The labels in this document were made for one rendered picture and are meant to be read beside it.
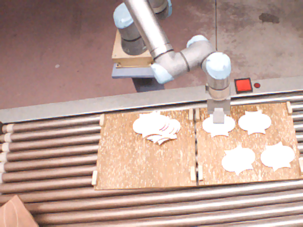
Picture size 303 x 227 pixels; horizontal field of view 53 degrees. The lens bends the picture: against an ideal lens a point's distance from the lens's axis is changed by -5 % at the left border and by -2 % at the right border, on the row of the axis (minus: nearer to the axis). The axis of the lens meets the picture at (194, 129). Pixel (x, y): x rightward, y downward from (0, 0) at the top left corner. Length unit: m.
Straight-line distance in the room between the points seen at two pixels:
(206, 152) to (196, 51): 0.43
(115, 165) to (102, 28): 2.19
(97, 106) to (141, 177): 0.44
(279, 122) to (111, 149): 0.72
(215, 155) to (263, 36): 1.92
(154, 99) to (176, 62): 0.45
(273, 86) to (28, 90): 2.27
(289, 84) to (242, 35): 1.57
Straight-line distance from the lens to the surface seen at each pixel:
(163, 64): 1.01
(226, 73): 0.98
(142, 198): 1.24
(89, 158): 1.37
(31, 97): 3.03
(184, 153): 1.26
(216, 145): 1.27
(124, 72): 1.64
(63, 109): 1.56
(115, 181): 1.27
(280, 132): 1.32
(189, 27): 3.08
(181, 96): 1.42
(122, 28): 1.47
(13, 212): 1.29
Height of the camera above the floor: 2.08
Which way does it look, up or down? 61 degrees down
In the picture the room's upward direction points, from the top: 8 degrees counter-clockwise
